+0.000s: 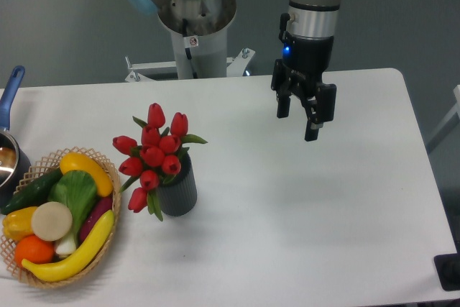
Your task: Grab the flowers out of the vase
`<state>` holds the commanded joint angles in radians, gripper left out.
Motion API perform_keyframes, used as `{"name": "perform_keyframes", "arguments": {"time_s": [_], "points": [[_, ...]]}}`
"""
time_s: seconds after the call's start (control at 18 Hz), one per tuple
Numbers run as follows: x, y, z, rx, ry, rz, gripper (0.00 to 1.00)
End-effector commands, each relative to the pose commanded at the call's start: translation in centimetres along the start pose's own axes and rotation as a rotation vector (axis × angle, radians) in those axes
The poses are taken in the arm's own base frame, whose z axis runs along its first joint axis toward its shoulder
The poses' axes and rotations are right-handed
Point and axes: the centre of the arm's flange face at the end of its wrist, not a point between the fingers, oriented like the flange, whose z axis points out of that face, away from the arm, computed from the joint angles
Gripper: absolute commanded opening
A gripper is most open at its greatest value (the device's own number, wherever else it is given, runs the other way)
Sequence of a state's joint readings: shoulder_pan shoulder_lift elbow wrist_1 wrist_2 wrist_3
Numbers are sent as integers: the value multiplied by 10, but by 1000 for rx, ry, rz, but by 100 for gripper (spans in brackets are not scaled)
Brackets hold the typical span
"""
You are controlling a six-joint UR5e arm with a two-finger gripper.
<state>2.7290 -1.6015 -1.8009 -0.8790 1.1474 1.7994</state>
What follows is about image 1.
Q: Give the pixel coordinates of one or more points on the orange fruit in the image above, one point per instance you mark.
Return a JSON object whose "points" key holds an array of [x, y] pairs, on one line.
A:
{"points": [[35, 250]]}

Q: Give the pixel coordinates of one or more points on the red tulip bouquet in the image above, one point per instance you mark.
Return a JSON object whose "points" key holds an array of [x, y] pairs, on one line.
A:
{"points": [[156, 159]]}

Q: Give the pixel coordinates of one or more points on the woven wicker basket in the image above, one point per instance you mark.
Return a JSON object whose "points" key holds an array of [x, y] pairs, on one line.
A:
{"points": [[45, 165]]}

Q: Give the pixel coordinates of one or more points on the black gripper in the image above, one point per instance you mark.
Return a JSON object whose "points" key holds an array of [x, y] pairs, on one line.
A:
{"points": [[307, 39]]}

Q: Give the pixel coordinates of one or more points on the white furniture at right edge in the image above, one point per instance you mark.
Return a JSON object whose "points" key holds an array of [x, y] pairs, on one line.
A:
{"points": [[446, 125]]}

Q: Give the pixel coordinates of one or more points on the blue handled saucepan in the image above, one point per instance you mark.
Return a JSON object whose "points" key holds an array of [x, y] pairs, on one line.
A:
{"points": [[14, 162]]}

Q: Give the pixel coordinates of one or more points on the yellow squash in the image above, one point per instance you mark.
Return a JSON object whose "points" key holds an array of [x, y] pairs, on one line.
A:
{"points": [[79, 161]]}

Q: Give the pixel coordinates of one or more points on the green cucumber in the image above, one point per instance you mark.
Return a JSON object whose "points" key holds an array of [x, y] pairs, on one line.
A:
{"points": [[34, 193]]}

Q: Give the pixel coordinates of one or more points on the purple sweet potato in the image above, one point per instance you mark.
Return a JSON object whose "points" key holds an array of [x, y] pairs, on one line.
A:
{"points": [[102, 206]]}

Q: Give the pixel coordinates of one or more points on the beige round slice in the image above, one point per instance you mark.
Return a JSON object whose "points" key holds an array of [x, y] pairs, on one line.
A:
{"points": [[51, 221]]}

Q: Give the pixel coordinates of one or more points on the black device at table edge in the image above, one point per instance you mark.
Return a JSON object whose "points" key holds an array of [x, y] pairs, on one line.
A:
{"points": [[447, 267]]}

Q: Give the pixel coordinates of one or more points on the yellow bell pepper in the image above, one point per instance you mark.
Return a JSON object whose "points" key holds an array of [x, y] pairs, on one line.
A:
{"points": [[18, 224]]}

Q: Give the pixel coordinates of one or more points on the yellow banana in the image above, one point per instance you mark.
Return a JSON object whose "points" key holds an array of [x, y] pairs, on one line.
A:
{"points": [[80, 259]]}

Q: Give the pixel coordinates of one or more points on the green bok choy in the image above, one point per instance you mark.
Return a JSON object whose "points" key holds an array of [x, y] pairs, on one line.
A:
{"points": [[76, 190]]}

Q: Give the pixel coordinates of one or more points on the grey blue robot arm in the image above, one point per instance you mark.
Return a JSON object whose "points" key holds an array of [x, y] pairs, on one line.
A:
{"points": [[153, 7]]}

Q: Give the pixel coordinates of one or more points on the dark grey ribbed vase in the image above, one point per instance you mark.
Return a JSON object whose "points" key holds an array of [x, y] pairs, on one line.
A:
{"points": [[180, 196]]}

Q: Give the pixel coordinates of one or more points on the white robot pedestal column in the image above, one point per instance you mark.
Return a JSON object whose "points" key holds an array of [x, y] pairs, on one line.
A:
{"points": [[198, 31]]}

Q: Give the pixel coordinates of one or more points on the white metal base frame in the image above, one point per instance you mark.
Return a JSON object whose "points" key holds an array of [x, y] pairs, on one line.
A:
{"points": [[142, 72]]}

